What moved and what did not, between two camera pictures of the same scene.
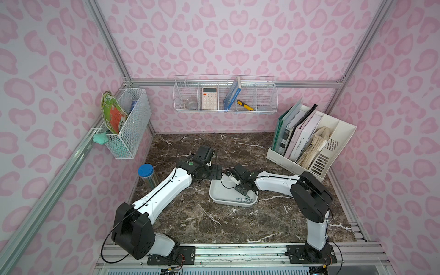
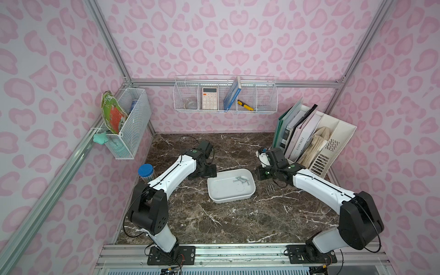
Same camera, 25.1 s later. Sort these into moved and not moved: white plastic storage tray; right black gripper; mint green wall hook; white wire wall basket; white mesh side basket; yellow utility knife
Moved: right black gripper; white plastic storage tray
Not moved: white wire wall basket; mint green wall hook; yellow utility knife; white mesh side basket
